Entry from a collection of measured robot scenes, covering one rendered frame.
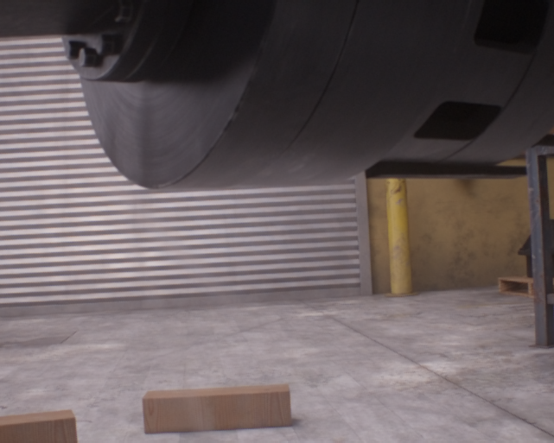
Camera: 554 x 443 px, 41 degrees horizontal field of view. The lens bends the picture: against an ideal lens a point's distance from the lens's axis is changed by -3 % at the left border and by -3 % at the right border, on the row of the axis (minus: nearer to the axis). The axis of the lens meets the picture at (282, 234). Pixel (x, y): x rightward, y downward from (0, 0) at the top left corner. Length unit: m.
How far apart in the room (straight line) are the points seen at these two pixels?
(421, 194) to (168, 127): 5.85
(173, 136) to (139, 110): 0.10
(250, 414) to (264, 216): 4.31
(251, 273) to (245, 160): 5.55
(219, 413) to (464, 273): 4.81
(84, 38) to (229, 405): 1.40
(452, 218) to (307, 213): 1.26
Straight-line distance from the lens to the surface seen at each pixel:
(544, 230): 3.27
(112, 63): 0.79
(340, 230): 6.40
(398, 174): 0.97
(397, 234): 6.15
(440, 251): 6.65
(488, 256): 6.80
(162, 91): 0.83
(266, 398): 2.10
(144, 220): 6.29
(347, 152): 0.82
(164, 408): 2.12
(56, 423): 1.95
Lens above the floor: 0.51
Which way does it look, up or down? level
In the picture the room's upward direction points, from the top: 3 degrees counter-clockwise
